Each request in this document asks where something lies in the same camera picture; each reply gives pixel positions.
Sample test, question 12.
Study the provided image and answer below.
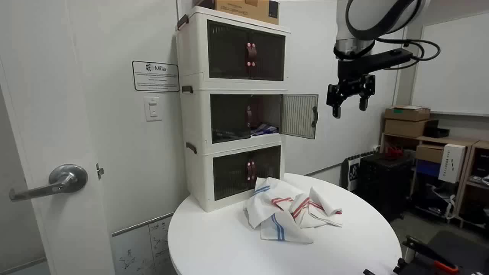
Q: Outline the cardboard box on shelf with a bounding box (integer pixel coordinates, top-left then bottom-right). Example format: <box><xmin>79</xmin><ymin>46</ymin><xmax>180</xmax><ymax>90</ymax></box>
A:
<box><xmin>384</xmin><ymin>107</ymin><xmax>431</xmax><ymax>137</ymax></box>

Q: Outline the smoked translucent cabinet door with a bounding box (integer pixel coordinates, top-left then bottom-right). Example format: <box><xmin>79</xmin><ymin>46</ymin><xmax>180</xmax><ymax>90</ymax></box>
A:
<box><xmin>281</xmin><ymin>93</ymin><xmax>319</xmax><ymax>139</ymax></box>

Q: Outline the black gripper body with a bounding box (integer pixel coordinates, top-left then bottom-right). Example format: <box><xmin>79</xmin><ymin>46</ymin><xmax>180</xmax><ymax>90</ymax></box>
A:
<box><xmin>336</xmin><ymin>49</ymin><xmax>413</xmax><ymax>101</ymax></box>

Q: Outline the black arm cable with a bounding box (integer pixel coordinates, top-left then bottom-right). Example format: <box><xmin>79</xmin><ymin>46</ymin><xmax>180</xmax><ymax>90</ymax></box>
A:
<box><xmin>344</xmin><ymin>0</ymin><xmax>442</xmax><ymax>70</ymax></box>

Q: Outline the white door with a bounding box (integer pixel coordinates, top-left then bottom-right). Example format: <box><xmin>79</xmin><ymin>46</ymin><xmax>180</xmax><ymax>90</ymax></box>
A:
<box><xmin>0</xmin><ymin>0</ymin><xmax>115</xmax><ymax>275</ymax></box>

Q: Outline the white stacked storage cabinet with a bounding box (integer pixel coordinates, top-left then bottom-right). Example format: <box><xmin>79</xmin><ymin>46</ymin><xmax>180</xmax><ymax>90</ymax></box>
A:
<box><xmin>176</xmin><ymin>8</ymin><xmax>289</xmax><ymax>211</ymax></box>

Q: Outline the white wall sign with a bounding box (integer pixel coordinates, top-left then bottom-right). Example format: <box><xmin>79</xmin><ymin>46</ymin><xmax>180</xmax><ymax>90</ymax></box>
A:
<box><xmin>131</xmin><ymin>61</ymin><xmax>179</xmax><ymax>92</ymax></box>

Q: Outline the white striped dish towel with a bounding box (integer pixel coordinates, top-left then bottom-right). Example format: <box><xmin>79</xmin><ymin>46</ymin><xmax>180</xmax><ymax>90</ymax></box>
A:
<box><xmin>245</xmin><ymin>177</ymin><xmax>342</xmax><ymax>244</ymax></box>

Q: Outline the wooden shelf unit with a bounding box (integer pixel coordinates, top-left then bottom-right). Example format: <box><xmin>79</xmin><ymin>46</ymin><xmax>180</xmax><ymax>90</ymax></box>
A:
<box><xmin>381</xmin><ymin>134</ymin><xmax>489</xmax><ymax>226</ymax></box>

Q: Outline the silver door lever handle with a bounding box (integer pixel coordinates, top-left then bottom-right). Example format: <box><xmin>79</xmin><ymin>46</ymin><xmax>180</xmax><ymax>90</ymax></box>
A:
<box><xmin>9</xmin><ymin>163</ymin><xmax>89</xmax><ymax>202</ymax></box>

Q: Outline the black cabinet on floor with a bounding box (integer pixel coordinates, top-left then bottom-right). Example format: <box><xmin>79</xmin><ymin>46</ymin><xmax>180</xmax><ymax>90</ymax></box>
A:
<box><xmin>355</xmin><ymin>153</ymin><xmax>413</xmax><ymax>221</ymax></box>

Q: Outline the cardboard box atop cabinet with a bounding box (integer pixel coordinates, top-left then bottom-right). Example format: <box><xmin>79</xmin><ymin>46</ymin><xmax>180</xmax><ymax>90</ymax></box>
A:
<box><xmin>193</xmin><ymin>0</ymin><xmax>278</xmax><ymax>24</ymax></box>

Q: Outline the white product box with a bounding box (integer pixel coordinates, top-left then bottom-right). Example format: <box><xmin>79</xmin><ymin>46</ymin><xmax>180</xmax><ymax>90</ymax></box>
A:
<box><xmin>439</xmin><ymin>143</ymin><xmax>466</xmax><ymax>183</ymax></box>

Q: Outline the white light switch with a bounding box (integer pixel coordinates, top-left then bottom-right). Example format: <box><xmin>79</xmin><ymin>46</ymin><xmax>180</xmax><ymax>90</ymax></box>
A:
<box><xmin>144</xmin><ymin>96</ymin><xmax>162</xmax><ymax>122</ymax></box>

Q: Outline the white whiteboard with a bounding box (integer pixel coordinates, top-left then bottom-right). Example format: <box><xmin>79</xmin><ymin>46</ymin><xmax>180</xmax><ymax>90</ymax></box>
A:
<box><xmin>413</xmin><ymin>14</ymin><xmax>489</xmax><ymax>116</ymax></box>

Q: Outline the black red tool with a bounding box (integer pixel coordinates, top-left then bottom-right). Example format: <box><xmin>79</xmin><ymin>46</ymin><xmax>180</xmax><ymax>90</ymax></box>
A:
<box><xmin>393</xmin><ymin>238</ymin><xmax>460</xmax><ymax>275</ymax></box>

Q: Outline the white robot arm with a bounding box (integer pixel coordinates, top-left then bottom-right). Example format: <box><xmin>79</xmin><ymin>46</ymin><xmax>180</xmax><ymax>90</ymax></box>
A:
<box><xmin>325</xmin><ymin>0</ymin><xmax>440</xmax><ymax>119</ymax></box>

